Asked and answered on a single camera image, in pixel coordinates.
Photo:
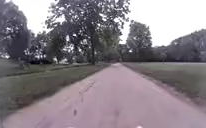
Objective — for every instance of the tall leafy tree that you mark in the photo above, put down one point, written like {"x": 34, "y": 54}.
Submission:
{"x": 92, "y": 40}

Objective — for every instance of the pinkish grey paved path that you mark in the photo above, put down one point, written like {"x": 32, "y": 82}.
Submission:
{"x": 117, "y": 100}

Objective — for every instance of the grass strip with worn edge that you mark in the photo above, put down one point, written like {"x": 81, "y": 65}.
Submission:
{"x": 34, "y": 86}

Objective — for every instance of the wide grass field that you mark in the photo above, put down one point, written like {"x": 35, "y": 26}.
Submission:
{"x": 184, "y": 76}

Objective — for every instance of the wood of dark trees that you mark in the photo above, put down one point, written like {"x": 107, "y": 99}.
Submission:
{"x": 191, "y": 46}

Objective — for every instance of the row of trees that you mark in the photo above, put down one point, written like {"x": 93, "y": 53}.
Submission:
{"x": 16, "y": 43}

